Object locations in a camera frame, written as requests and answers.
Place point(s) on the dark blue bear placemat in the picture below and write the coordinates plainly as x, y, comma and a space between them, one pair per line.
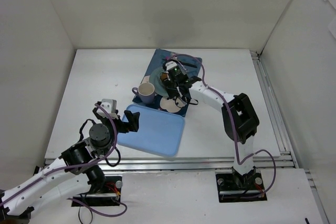
175, 106

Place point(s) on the aluminium table edge rail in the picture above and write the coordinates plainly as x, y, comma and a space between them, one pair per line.
159, 164

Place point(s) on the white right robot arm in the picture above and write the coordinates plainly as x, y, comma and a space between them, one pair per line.
239, 117

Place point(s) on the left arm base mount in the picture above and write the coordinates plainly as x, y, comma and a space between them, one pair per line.
108, 195

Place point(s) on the lavender ceramic mug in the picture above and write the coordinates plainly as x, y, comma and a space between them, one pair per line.
146, 92

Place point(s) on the black handled knife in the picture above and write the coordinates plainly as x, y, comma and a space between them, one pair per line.
186, 63

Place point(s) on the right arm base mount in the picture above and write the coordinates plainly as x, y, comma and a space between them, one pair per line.
230, 192

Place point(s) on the teal green ceramic plate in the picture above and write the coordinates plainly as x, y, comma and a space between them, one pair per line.
156, 81

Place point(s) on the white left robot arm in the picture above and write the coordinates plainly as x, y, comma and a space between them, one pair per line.
75, 171

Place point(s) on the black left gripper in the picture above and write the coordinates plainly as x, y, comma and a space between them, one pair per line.
119, 123

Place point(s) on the aluminium right side rail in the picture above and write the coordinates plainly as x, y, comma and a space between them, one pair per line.
278, 125

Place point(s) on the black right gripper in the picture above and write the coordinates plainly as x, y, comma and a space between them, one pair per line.
177, 87

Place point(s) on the silver metal spoon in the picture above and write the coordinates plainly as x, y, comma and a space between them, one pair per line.
173, 54

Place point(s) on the light blue plastic tray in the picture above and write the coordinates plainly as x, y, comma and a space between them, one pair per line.
159, 132

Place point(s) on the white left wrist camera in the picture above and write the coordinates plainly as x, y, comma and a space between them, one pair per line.
110, 106

